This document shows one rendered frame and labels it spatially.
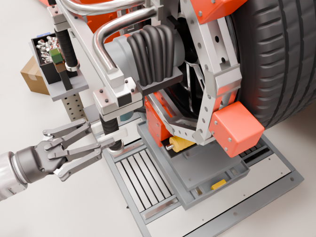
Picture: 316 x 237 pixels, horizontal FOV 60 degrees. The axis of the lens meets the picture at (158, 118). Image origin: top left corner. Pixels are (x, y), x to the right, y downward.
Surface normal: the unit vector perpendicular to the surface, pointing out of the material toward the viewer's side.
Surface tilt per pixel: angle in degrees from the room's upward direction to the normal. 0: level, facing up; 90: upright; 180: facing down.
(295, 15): 50
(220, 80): 45
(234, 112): 0
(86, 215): 0
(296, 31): 55
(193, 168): 0
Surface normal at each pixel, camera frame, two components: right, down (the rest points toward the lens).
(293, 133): 0.00, -0.58
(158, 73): 0.07, 0.33
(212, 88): -0.88, 0.39
